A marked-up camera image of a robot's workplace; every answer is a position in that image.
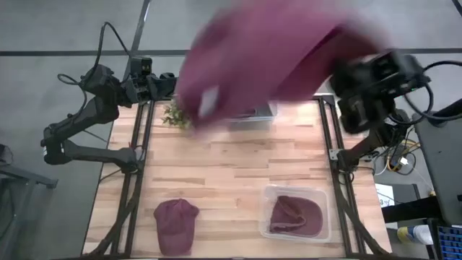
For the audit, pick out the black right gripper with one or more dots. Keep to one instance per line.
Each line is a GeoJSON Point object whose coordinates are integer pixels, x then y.
{"type": "Point", "coordinates": [364, 112]}

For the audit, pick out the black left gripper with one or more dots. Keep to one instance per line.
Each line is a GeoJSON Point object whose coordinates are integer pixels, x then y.
{"type": "Point", "coordinates": [135, 92]}

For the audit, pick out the maroon baseball cap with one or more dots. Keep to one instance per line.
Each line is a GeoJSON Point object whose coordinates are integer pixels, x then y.
{"type": "Point", "coordinates": [260, 54]}
{"type": "Point", "coordinates": [175, 227]}
{"type": "Point", "coordinates": [299, 216]}

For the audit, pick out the large clear plastic bin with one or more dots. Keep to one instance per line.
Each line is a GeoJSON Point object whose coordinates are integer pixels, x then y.
{"type": "Point", "coordinates": [263, 231]}

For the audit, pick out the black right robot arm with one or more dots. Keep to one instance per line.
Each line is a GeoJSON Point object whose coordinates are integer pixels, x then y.
{"type": "Point", "coordinates": [361, 148]}

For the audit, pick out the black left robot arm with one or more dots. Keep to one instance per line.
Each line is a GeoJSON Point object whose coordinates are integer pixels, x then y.
{"type": "Point", "coordinates": [97, 154]}

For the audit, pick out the green plant in white pot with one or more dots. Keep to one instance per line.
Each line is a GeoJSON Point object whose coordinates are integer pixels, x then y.
{"type": "Point", "coordinates": [175, 117]}

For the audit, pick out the black power adapter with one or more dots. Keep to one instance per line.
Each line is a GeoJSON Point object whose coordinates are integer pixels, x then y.
{"type": "Point", "coordinates": [397, 157]}

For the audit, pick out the white paper sheet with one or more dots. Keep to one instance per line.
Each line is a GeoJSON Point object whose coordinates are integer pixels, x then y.
{"type": "Point", "coordinates": [385, 195]}

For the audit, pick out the black monitor pole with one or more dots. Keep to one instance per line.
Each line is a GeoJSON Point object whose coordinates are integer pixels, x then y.
{"type": "Point", "coordinates": [451, 110]}

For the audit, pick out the small clear plastic bin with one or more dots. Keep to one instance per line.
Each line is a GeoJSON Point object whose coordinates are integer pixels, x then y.
{"type": "Point", "coordinates": [260, 115]}

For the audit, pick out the black desk bar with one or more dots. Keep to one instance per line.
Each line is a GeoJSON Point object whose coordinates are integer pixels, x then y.
{"type": "Point", "coordinates": [411, 211]}

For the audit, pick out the white wipes canister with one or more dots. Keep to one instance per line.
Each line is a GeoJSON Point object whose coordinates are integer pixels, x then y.
{"type": "Point", "coordinates": [415, 234]}

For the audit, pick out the backlit keyboard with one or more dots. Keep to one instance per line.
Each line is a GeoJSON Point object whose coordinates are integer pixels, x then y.
{"type": "Point", "coordinates": [450, 243]}

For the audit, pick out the grey metal cart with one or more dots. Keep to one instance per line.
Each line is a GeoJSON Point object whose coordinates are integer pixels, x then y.
{"type": "Point", "coordinates": [21, 177]}

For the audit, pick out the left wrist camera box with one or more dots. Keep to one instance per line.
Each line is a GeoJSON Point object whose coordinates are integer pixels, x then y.
{"type": "Point", "coordinates": [141, 66]}

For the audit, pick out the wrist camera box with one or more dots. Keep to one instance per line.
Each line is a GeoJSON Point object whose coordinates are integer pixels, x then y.
{"type": "Point", "coordinates": [397, 70]}
{"type": "Point", "coordinates": [141, 66]}

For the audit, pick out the black aluminium rig frame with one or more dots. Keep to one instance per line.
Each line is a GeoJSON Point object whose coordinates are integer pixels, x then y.
{"type": "Point", "coordinates": [148, 122]}

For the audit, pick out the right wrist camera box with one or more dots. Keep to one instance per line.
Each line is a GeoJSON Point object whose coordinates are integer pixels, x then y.
{"type": "Point", "coordinates": [397, 70]}

